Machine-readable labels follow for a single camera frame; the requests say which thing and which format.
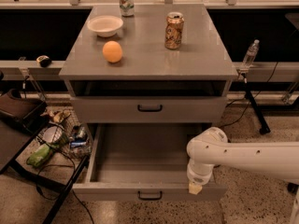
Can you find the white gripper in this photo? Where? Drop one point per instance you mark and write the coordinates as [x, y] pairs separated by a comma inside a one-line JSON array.
[[198, 178]]

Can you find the grey drawer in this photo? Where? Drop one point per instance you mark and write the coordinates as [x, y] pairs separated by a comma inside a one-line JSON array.
[[148, 109], [142, 162]]

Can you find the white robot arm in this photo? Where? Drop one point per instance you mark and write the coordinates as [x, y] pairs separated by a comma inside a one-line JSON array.
[[211, 147]]

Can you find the grey drawer cabinet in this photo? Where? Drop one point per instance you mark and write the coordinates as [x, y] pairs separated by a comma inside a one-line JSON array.
[[200, 67]]

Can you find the grey top drawer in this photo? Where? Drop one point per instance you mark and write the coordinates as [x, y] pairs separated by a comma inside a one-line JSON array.
[[148, 109]]

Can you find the black tripod stand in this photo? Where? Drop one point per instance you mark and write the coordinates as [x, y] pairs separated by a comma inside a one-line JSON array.
[[264, 126]]

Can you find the clear plastic water bottle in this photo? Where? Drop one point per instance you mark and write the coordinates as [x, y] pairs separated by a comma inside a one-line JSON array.
[[250, 56]]

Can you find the green chip bag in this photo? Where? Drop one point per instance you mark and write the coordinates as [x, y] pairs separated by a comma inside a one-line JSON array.
[[40, 156]]

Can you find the orange fruit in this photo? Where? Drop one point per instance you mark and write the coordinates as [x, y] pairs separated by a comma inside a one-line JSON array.
[[112, 51]]

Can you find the gold soda can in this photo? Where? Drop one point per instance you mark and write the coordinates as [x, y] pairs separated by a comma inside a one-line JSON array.
[[173, 30]]

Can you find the brown bag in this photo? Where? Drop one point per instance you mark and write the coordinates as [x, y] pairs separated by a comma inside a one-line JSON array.
[[22, 114]]

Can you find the black side table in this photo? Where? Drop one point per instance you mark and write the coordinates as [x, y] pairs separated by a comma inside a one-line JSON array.
[[13, 143]]

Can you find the white bowl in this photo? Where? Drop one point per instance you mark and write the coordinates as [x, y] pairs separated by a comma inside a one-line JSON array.
[[105, 26]]

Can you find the white green soda can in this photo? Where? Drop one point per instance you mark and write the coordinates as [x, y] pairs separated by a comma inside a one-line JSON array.
[[127, 7]]

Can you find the wire basket with trash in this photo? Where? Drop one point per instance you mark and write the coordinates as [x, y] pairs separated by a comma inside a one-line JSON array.
[[66, 133]]

